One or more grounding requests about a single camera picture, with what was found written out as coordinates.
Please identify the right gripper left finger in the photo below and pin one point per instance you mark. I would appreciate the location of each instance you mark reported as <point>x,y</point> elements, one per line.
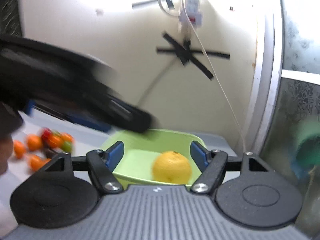
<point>101,164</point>

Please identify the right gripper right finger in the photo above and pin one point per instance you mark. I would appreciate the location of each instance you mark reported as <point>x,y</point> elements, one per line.
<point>212,166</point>

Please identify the yellow lemon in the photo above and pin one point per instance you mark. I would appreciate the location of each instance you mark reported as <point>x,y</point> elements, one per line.
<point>171,167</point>

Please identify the left hand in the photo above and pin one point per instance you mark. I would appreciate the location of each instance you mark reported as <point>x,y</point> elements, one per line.
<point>6,149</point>

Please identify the green plastic basket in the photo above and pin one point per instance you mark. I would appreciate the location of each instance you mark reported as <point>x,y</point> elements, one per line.
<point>141,150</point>

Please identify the orange cherry tomato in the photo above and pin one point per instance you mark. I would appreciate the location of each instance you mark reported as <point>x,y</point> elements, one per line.
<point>55,141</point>

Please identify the red cherry tomato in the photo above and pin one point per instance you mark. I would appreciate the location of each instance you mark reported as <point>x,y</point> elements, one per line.
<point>46,134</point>

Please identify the small orange kumquat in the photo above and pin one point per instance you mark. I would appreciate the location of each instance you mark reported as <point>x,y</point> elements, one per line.
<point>34,142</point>
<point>19,149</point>

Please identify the frosted glass door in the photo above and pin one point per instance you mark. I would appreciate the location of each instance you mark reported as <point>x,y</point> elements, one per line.
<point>292,144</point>

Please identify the black tape cross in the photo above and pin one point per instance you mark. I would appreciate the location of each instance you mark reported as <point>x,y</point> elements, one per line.
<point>184,53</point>

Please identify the black tape strip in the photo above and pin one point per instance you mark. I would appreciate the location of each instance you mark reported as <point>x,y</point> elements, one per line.
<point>143,3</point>

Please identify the white power strip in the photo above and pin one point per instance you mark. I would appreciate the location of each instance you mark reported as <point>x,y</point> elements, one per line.
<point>190,11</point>

